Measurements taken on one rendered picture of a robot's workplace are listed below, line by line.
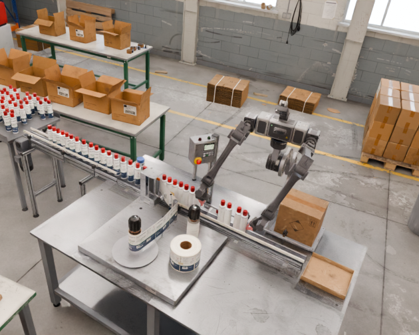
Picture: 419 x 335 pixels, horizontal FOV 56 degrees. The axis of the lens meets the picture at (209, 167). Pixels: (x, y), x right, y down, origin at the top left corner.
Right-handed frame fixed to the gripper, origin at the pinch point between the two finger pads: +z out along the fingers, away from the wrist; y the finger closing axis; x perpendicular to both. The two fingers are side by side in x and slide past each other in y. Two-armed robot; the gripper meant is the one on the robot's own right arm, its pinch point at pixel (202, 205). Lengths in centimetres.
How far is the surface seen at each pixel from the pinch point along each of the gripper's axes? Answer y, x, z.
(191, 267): 21, -48, 9
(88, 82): -218, 107, -2
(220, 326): 55, -69, 18
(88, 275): -74, -50, 79
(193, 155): -13.3, 5.4, -35.2
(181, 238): 7.4, -38.6, -1.2
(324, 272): 96, 8, 18
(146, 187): -45.4, -7.8, -0.7
